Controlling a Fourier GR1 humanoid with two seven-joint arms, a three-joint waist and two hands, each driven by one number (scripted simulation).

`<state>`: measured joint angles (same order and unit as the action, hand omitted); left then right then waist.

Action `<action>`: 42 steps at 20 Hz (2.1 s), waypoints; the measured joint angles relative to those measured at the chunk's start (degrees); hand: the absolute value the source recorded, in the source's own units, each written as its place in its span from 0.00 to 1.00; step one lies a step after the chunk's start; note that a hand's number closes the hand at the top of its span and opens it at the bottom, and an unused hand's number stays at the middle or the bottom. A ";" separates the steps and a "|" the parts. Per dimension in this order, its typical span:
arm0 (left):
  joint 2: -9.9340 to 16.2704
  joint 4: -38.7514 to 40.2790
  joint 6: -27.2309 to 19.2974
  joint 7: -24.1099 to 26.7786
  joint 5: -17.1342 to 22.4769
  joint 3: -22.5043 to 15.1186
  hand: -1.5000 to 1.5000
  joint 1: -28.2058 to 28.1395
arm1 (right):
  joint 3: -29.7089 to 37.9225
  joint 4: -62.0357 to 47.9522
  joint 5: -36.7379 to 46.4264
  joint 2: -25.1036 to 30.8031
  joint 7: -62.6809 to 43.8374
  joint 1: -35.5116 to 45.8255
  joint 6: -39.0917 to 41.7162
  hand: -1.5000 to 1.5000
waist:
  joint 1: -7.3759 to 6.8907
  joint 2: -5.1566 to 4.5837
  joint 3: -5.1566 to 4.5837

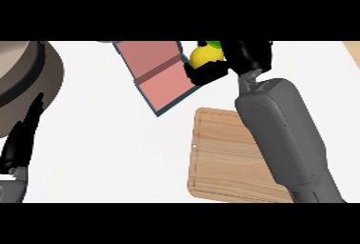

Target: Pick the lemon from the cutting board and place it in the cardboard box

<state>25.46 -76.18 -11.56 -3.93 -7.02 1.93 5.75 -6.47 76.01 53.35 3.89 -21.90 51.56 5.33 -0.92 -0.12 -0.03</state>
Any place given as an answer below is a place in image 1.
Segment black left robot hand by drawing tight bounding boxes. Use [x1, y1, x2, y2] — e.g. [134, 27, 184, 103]
[0, 91, 46, 175]

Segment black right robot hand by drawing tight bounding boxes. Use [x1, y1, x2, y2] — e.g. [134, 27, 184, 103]
[183, 40, 274, 87]

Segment yellow lemon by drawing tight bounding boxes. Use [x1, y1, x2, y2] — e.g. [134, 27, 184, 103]
[189, 40, 226, 71]

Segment tan wooden board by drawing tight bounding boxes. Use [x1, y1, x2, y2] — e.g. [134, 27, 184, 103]
[342, 40, 360, 69]

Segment wooden cutting board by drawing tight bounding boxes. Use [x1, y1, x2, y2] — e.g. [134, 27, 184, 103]
[186, 107, 295, 204]

